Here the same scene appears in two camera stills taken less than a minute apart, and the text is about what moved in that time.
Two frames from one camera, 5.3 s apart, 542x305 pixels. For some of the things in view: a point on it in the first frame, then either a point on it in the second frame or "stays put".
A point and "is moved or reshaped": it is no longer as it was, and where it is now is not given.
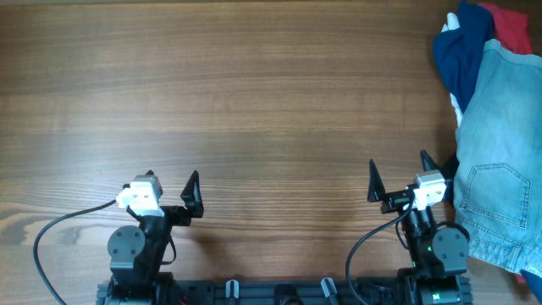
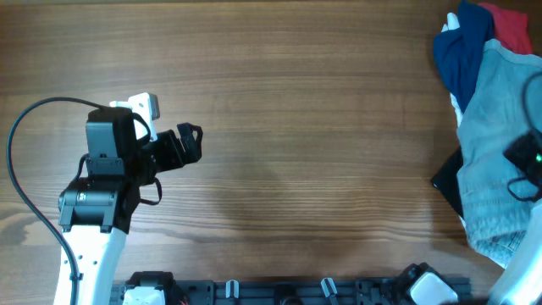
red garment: [511, 30] stays put
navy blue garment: [458, 51] stays put
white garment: [452, 25] stays put
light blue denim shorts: [498, 189] is moved or reshaped
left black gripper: [190, 196] to [191, 147]
